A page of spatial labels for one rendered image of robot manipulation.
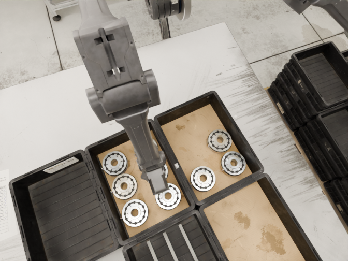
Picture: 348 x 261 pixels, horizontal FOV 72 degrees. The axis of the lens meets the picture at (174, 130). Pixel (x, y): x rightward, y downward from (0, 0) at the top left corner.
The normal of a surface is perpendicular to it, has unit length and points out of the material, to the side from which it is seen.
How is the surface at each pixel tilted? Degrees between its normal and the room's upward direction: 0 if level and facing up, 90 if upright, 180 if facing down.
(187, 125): 0
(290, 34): 0
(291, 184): 0
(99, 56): 47
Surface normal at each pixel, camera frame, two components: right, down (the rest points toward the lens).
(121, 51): 0.26, 0.40
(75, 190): 0.00, -0.35
